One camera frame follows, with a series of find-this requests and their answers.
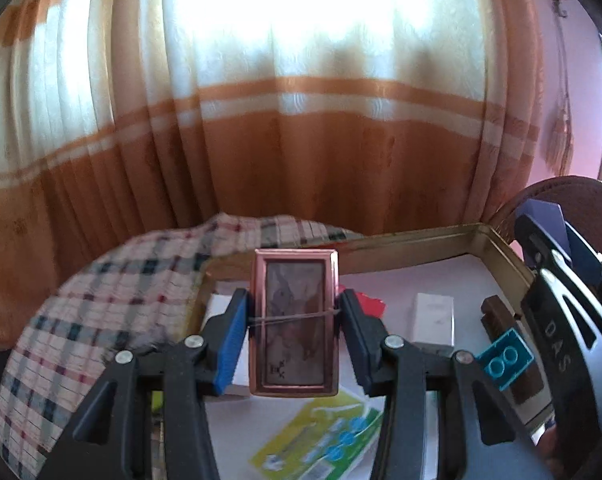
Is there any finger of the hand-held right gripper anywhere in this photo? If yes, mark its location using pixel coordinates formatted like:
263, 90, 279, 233
563, 220, 602, 293
513, 212, 552, 281

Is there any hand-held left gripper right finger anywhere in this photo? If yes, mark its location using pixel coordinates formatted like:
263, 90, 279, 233
338, 288, 554, 480

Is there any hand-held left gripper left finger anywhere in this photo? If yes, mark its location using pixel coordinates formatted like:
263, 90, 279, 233
38, 287, 249, 480

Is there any red block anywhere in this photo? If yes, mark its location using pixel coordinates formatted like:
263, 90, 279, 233
356, 290, 386, 318

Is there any dark brown box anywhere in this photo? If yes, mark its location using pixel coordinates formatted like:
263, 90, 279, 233
481, 295, 549, 406

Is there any copper pink tin box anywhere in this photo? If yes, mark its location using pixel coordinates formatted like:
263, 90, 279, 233
248, 248, 339, 397

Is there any gold tin tray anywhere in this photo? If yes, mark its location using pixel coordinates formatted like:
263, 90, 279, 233
148, 222, 556, 480

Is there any teal block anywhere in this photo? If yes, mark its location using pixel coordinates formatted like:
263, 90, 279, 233
476, 329, 536, 390

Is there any brown padded chair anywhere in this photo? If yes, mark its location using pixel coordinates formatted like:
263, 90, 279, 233
493, 175, 602, 261

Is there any small white box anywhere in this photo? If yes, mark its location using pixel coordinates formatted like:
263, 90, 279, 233
411, 292, 456, 358

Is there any green and white card box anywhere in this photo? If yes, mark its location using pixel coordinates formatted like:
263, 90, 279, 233
248, 392, 384, 480

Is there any plaid tablecloth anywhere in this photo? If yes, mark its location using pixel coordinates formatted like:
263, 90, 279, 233
0, 212, 364, 461

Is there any cream and orange curtain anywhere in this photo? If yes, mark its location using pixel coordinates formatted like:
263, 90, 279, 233
0, 0, 546, 351

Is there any curtain tassel cord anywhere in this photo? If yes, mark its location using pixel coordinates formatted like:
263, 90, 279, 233
543, 0, 576, 173

